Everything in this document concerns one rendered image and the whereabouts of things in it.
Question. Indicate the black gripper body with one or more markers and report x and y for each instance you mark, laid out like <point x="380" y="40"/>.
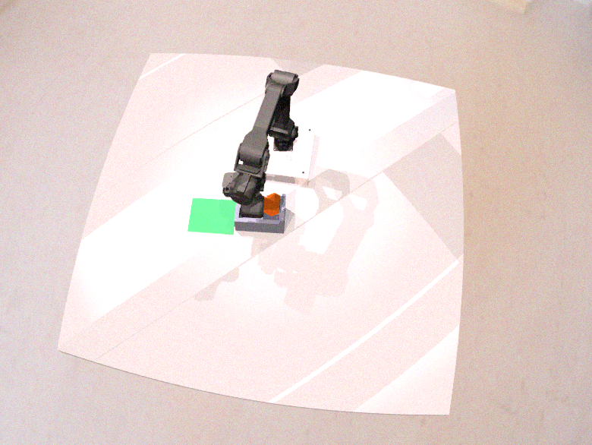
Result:
<point x="255" y="209"/>

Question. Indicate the orange l-shaped part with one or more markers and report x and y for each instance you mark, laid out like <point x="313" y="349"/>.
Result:
<point x="271" y="204"/>

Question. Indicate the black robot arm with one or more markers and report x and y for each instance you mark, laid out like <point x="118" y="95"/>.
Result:
<point x="273" y="119"/>

